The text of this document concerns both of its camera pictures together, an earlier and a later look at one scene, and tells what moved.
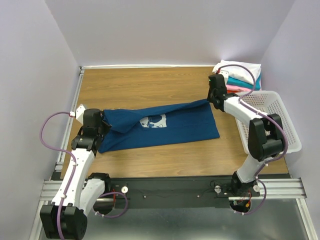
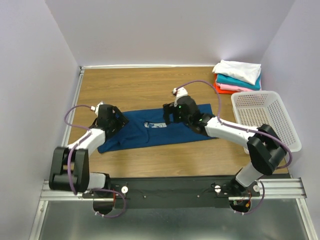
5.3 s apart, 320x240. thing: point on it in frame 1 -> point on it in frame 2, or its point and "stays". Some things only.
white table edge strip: x=169 y=65 stays
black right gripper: x=208 y=98 -> x=168 y=109
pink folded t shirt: x=237 y=88 stays
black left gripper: x=107 y=127 -> x=121 y=120
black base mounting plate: x=174 y=192 stays
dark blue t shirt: x=190 y=121 stays
